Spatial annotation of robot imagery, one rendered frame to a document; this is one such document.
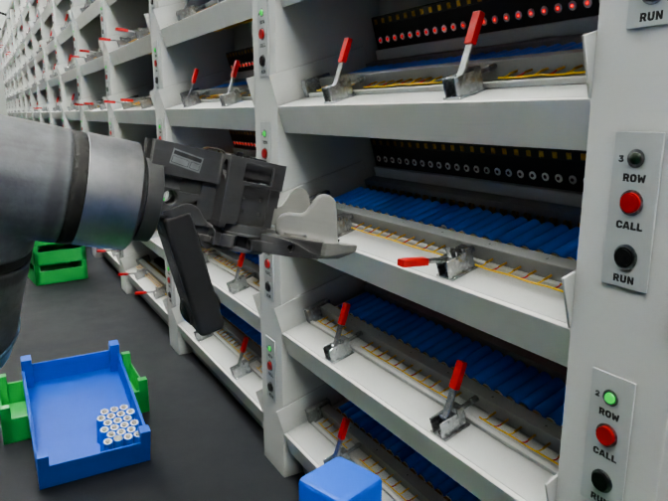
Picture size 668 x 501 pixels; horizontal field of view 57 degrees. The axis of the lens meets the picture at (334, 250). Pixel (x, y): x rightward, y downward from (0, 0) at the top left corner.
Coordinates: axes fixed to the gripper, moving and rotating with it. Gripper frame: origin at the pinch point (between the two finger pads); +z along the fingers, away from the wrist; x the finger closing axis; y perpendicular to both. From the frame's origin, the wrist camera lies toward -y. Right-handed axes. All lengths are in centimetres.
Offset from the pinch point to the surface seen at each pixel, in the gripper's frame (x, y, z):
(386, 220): 17.6, 3.2, 18.3
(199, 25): 83, 34, 7
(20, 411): 96, -59, -15
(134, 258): 182, -36, 26
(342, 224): 25.5, 1.1, 16.3
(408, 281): 6.3, -3.3, 15.3
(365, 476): -37.5, -2.6, -20.3
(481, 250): -1.6, 2.6, 18.3
